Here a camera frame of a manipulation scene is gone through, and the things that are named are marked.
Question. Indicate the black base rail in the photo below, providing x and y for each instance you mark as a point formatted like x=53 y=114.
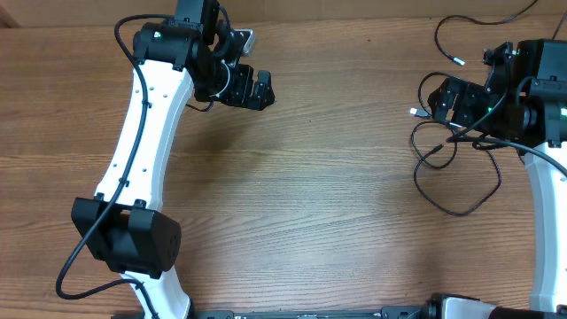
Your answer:
x=310 y=313

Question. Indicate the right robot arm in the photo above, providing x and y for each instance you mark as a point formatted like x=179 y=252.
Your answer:
x=522 y=105

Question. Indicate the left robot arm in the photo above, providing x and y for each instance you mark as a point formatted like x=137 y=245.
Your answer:
x=190 y=59

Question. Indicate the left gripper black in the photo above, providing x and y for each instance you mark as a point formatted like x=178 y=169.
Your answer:
x=239 y=97

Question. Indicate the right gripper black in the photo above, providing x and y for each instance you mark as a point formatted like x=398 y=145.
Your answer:
x=462 y=92

